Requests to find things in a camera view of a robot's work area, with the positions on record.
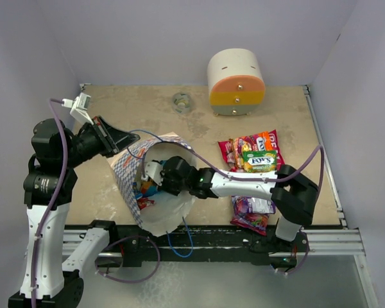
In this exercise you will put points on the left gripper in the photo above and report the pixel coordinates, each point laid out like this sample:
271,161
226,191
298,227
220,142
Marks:
120,138

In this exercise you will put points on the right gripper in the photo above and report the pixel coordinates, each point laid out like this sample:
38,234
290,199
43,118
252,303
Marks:
163,187

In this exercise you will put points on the checkered paper bag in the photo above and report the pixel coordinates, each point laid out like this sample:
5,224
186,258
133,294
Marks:
154,210

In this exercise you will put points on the pink REAL crisps bag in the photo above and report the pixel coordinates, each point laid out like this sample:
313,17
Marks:
227,154

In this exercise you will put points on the green Fox's candy bag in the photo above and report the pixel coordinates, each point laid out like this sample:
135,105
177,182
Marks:
260,161

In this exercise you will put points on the purple snack packet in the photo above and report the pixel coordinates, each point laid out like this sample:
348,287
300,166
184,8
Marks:
252,213

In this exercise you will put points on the orange snack packet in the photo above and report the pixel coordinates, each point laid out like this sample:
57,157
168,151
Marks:
265,141

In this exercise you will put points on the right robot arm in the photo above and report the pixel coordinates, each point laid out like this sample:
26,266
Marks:
293,194

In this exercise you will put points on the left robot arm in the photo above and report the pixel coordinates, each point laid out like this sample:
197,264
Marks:
49,280

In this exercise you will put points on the blue snack bag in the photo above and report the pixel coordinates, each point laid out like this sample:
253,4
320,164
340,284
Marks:
145,188

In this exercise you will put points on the red small candy packet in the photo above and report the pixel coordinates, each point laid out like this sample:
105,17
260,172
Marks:
145,202

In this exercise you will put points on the white mini drawer cabinet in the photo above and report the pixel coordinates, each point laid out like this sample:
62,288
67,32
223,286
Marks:
235,82

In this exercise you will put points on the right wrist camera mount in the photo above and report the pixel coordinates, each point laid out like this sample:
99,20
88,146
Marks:
152,171

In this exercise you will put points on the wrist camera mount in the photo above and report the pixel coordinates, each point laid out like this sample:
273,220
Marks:
152,171
79,108

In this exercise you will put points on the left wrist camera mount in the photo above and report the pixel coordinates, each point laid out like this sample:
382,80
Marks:
79,108

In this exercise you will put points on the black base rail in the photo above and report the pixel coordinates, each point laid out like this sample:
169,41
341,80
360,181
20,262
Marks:
199,243

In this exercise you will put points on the aluminium frame rail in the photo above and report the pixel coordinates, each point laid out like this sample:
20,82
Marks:
321,242

